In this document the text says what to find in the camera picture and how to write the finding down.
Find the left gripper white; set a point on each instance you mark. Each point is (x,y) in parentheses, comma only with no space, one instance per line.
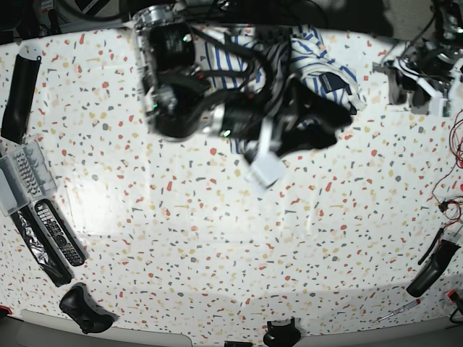
(422,92)

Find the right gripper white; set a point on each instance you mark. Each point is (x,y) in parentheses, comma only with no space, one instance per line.
(307,121)

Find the blue white striped t-shirt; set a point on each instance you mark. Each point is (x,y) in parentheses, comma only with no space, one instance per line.
(249,73)

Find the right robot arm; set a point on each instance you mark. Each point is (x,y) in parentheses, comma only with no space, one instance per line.
(168,58)

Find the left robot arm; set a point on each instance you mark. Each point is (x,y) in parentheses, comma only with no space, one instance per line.
(440,54)

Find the black thin rod tool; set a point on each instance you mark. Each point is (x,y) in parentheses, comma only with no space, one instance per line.
(435,240)

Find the black curved handheld device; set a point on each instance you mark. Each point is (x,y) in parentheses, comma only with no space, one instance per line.
(433,268)

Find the red tipped screwdriver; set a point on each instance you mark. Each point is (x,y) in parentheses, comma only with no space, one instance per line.
(400,310)

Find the black tv remote control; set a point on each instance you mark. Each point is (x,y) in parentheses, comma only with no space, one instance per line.
(62,236)

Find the clear plastic screw box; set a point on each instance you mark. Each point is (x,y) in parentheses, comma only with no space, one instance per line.
(25,178)

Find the black game controller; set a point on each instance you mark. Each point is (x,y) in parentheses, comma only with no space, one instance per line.
(77,304)

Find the black cylindrical case left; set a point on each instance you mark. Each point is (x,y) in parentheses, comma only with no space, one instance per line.
(19,103)

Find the black foil wrapped bar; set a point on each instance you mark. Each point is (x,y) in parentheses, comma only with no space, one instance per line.
(40,247)

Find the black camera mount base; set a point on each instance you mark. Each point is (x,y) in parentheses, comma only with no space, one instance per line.
(282,333)

